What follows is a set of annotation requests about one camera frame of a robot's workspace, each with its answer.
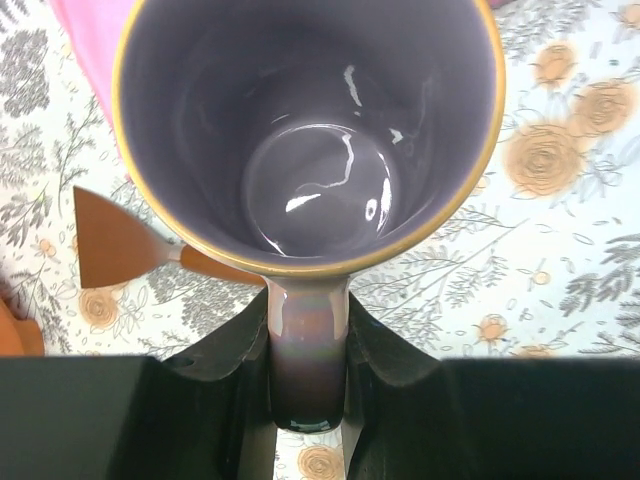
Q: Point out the metal scraper wooden handle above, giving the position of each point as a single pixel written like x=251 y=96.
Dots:
x=114 y=247

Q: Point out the orange plastic dish bin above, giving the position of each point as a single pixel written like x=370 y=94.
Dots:
x=19 y=337

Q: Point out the pink cloth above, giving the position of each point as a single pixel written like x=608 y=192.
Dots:
x=100 y=75

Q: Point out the floral table mat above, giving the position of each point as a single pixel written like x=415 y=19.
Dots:
x=540 y=261

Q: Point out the iridescent mug pink handle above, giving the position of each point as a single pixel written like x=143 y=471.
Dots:
x=306 y=141

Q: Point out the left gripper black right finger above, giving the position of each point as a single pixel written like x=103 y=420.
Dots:
x=411 y=416

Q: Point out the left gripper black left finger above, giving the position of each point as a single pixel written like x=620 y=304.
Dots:
x=202 y=413

